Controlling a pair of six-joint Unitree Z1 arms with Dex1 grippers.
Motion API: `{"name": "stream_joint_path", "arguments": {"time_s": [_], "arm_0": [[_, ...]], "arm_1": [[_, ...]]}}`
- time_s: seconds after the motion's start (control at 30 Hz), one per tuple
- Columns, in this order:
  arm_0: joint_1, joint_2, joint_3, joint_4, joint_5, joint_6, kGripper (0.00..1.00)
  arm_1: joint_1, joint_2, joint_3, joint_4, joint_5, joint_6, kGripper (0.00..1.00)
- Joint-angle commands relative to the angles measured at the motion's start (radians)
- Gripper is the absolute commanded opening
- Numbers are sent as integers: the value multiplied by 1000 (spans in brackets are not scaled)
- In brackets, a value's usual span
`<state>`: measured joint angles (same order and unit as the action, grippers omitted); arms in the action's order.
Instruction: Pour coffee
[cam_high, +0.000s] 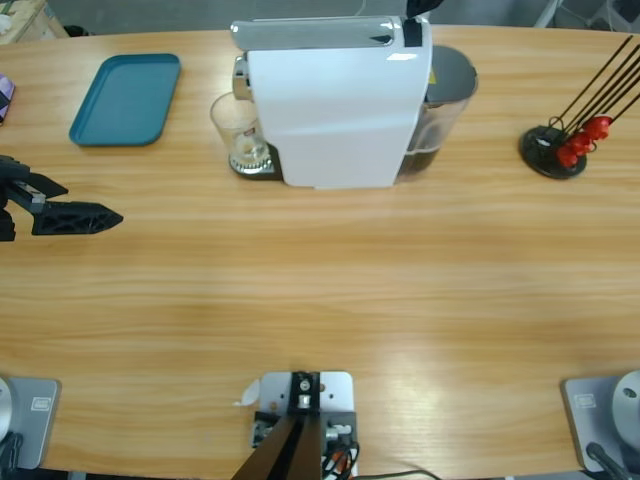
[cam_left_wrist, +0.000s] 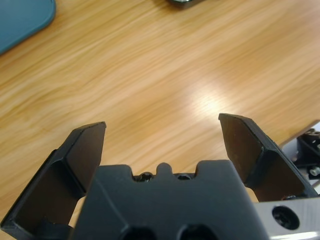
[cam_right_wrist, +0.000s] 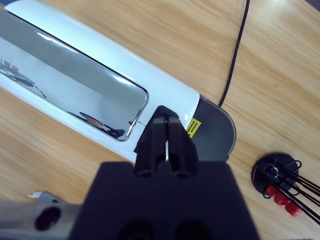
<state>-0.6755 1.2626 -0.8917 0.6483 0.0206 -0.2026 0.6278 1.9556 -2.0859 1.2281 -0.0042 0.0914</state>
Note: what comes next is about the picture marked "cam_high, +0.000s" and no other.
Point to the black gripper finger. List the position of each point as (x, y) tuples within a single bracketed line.
[(422, 7)]

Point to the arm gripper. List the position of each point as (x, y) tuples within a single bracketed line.
[(12, 185)]

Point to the clear drinking glass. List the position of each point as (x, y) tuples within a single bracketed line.
[(235, 130)]

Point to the white capsule coffee machine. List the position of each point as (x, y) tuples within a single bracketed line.
[(335, 115)]

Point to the red coffee capsule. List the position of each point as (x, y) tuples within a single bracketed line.
[(597, 127), (581, 143), (567, 157)]

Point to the clear water tank black lid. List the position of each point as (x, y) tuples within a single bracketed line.
[(447, 75)]

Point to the teal plastic tray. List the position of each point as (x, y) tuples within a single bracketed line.
[(125, 100)]

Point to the purple patterned item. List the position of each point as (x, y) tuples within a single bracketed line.
[(5, 97)]

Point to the black capsule holder with rods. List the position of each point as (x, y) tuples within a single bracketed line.
[(542, 157)]

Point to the white crumpled wad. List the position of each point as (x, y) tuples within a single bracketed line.
[(4, 24)]

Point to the white paper tag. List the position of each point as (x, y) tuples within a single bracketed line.
[(248, 395)]

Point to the white metal frame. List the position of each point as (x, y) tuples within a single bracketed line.
[(545, 12)]

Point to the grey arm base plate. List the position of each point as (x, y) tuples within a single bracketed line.
[(590, 425), (40, 425)]

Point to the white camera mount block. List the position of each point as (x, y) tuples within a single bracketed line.
[(335, 395)]

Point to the dark camera post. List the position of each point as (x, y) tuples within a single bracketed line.
[(292, 450)]

